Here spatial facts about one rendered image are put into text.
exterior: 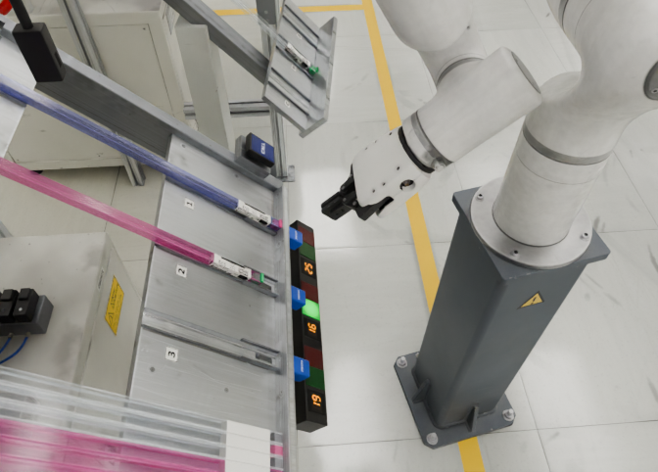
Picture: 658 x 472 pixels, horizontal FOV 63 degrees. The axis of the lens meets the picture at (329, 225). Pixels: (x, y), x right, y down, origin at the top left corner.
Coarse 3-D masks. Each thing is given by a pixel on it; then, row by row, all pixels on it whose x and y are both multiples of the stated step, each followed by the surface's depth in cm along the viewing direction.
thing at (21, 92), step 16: (0, 80) 59; (16, 96) 61; (32, 96) 62; (48, 112) 63; (64, 112) 64; (80, 128) 65; (96, 128) 66; (112, 144) 67; (128, 144) 68; (144, 160) 70; (160, 160) 71; (176, 176) 72; (192, 176) 74; (208, 192) 75; (224, 192) 77; (272, 224) 82
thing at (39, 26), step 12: (36, 24) 40; (24, 36) 40; (36, 36) 40; (48, 36) 41; (24, 48) 41; (36, 48) 41; (48, 48) 41; (36, 60) 41; (48, 60) 42; (60, 60) 43; (36, 72) 42; (48, 72) 42; (60, 72) 43
